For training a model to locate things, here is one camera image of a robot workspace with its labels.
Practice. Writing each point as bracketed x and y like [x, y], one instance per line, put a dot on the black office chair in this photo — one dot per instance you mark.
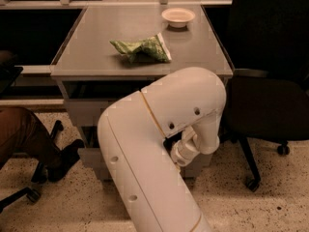
[267, 97]

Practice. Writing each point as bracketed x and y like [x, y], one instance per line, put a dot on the green chip bag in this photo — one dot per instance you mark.
[154, 46]

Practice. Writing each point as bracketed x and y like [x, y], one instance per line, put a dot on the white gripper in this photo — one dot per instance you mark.
[180, 154]

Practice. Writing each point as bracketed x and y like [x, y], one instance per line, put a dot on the white bowl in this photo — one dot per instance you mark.
[178, 17]

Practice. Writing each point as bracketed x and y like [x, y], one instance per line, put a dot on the black shoe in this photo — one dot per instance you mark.
[69, 157]

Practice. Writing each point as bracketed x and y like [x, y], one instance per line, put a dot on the dark desk edge left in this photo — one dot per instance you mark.
[9, 70]

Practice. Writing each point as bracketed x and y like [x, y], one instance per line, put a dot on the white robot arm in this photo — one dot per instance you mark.
[147, 136]

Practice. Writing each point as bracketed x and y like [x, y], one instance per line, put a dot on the person leg brown trousers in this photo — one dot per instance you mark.
[21, 129]

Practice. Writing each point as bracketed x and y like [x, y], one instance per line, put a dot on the black chair base left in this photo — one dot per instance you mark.
[39, 177]

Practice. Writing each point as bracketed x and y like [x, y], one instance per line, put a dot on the grey drawer cabinet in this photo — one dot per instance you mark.
[114, 50]

